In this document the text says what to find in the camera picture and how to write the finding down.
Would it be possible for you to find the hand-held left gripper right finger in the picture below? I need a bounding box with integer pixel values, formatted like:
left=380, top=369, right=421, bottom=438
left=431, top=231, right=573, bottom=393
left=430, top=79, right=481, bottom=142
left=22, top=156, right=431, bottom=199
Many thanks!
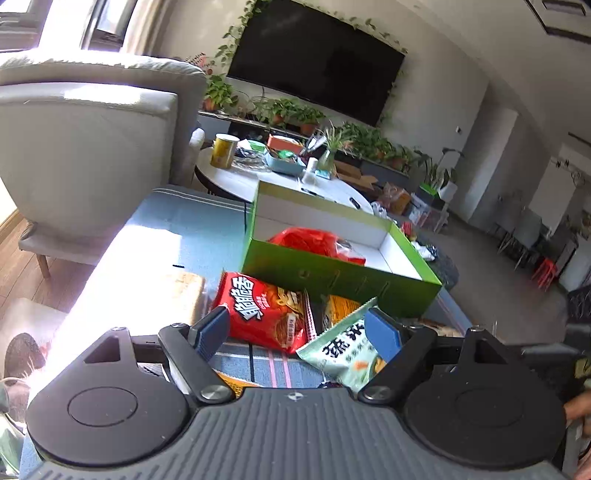
left=358, top=307, right=514, bottom=403

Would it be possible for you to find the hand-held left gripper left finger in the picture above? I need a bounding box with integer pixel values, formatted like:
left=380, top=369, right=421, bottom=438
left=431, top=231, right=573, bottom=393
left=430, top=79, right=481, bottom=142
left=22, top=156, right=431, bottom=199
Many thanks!
left=82, top=305, right=234, bottom=405

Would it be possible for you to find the green white snack packet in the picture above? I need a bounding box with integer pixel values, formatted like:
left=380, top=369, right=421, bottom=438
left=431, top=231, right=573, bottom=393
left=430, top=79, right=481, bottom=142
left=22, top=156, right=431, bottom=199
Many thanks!
left=295, top=298, right=389, bottom=393

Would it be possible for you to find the yellow orange snack packet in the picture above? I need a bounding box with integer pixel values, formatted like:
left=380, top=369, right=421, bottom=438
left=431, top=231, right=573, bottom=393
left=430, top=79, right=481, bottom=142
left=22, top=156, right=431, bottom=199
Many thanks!
left=321, top=294, right=365, bottom=330

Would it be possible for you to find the red chips snack packet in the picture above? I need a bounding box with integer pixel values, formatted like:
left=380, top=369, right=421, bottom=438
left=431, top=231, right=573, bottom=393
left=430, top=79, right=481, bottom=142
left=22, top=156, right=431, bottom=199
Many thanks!
left=212, top=271, right=311, bottom=355

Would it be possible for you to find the green cardboard box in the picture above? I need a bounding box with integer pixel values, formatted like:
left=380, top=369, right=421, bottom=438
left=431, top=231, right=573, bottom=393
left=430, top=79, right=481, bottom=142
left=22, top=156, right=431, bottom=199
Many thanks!
left=240, top=180, right=443, bottom=319

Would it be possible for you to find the red plastic bag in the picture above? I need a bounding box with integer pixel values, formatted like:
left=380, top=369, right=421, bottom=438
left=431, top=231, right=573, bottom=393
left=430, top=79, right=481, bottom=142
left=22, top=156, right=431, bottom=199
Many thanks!
left=268, top=227, right=368, bottom=267

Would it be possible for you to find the round white table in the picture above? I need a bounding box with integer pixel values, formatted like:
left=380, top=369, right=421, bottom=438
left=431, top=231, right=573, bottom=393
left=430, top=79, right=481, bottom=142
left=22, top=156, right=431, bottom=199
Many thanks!
left=194, top=148, right=375, bottom=213

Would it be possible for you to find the open cardboard box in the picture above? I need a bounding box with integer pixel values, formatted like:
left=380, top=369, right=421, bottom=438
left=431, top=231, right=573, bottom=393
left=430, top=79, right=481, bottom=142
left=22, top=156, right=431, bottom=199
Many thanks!
left=335, top=161, right=385, bottom=193

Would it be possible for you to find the tall plant in white pot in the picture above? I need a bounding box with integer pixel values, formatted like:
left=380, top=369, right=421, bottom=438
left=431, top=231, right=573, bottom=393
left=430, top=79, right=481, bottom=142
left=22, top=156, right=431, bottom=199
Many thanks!
left=414, top=148, right=465, bottom=202

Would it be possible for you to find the red plastic stool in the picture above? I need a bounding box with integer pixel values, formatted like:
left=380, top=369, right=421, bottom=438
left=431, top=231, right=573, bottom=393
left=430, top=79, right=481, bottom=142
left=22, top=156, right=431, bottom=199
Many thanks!
left=531, top=258, right=560, bottom=291

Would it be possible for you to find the grey dining chair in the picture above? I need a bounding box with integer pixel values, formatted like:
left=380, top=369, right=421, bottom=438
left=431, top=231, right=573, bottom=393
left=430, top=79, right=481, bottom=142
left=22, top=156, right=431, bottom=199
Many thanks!
left=498, top=208, right=557, bottom=269

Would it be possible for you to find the yellow can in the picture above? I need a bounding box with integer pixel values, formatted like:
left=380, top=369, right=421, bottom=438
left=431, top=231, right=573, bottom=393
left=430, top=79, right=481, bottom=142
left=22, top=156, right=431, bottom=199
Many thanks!
left=211, top=134, right=240, bottom=169

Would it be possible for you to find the row of green potted plants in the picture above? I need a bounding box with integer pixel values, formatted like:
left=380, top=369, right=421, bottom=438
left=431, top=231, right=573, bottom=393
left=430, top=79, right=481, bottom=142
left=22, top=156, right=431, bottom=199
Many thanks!
left=344, top=122, right=419, bottom=171

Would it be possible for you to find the spider plant in glass vase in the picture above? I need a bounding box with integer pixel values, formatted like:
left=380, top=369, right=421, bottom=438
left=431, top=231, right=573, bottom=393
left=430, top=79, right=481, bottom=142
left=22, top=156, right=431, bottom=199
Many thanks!
left=316, top=124, right=354, bottom=175

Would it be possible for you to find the orange storage box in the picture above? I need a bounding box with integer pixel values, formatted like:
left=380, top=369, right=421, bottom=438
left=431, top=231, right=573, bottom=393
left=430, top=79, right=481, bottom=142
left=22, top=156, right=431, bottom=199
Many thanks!
left=267, top=134, right=306, bottom=155

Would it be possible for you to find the low tv cabinet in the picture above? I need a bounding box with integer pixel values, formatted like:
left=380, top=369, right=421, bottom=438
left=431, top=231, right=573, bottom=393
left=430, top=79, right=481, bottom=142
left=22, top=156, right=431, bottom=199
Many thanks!
left=198, top=110, right=416, bottom=178

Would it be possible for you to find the grey armchair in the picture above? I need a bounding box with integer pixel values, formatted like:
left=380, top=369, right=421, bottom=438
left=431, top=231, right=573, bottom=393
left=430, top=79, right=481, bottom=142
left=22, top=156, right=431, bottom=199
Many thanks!
left=0, top=50, right=208, bottom=278

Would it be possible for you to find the bushy green potted plant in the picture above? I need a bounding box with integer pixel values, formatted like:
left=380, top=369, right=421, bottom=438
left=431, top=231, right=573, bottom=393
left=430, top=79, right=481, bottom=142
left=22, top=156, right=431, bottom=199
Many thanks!
left=256, top=98, right=326, bottom=136

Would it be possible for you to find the potted plant with red flowers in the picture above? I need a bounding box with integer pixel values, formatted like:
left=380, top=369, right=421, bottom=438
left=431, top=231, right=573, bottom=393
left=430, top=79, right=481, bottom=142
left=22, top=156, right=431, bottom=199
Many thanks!
left=187, top=53, right=237, bottom=112

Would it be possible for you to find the black wall television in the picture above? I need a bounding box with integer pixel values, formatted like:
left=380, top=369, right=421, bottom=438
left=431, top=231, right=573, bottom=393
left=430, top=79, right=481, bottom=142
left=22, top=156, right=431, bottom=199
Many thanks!
left=226, top=0, right=407, bottom=127

